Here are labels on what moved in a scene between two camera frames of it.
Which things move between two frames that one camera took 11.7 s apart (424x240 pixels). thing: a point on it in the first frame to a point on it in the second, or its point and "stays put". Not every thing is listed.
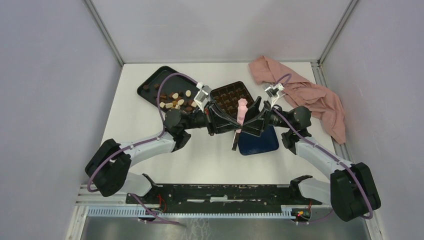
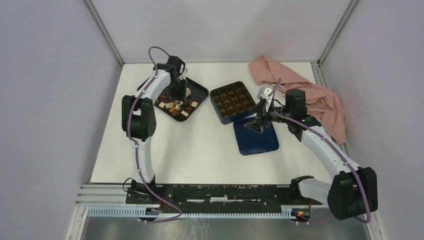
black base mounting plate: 221,196 stays put
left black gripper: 218,123 to 181,95
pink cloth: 319,102 stays put
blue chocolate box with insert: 227,97 stays put
